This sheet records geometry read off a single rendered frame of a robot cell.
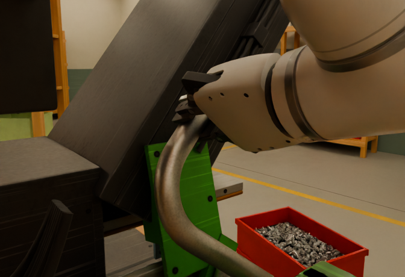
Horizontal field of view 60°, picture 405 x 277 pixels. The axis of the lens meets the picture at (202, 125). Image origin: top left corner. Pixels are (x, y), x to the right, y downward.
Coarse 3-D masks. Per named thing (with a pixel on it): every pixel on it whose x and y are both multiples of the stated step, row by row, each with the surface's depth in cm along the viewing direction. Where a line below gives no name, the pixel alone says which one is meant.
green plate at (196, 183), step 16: (160, 144) 54; (192, 160) 57; (208, 160) 59; (192, 176) 57; (208, 176) 59; (192, 192) 57; (208, 192) 58; (192, 208) 56; (208, 208) 58; (144, 224) 59; (160, 224) 52; (208, 224) 58; (160, 240) 53; (176, 256) 53; (192, 256) 55; (176, 272) 53; (192, 272) 55
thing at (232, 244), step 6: (222, 234) 59; (222, 240) 59; (228, 240) 59; (228, 246) 59; (234, 246) 60; (204, 270) 57; (210, 270) 56; (198, 276) 57; (204, 276) 56; (210, 276) 56
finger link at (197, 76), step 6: (186, 72) 38; (192, 72) 37; (186, 78) 37; (192, 78) 37; (198, 78) 37; (204, 78) 36; (210, 78) 36; (216, 78) 36; (186, 84) 38; (192, 84) 37; (198, 84) 37; (204, 84) 36; (186, 90) 39; (192, 90) 38
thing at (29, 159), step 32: (0, 160) 57; (32, 160) 57; (64, 160) 57; (0, 192) 45; (32, 192) 48; (64, 192) 50; (0, 224) 46; (32, 224) 48; (96, 224) 54; (0, 256) 46; (64, 256) 51; (96, 256) 55
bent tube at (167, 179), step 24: (192, 120) 43; (168, 144) 42; (192, 144) 43; (168, 168) 40; (168, 192) 40; (168, 216) 40; (192, 240) 41; (216, 240) 44; (216, 264) 43; (240, 264) 45
